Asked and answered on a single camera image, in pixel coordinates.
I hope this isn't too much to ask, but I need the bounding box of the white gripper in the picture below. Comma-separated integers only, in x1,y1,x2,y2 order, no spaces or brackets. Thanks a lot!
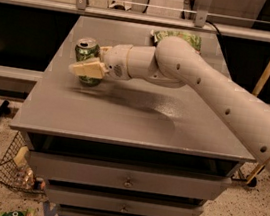
68,44,132,80

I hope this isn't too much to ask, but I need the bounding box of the green soda can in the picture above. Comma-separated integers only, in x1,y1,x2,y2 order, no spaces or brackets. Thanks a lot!
75,37,101,87

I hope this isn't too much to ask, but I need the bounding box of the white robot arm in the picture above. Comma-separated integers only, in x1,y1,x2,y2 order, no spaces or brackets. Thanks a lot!
68,35,270,173

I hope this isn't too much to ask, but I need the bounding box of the green chip bag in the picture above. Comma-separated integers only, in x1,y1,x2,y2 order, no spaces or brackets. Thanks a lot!
150,30,202,52

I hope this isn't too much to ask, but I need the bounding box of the grey drawer cabinet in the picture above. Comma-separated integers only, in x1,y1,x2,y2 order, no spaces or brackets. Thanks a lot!
11,17,253,216

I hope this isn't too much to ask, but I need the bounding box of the green bag on floor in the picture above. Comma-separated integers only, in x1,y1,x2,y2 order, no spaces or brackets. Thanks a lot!
0,208,35,216

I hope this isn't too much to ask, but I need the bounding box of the wire basket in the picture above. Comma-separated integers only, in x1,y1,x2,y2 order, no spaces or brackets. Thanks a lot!
0,132,45,195

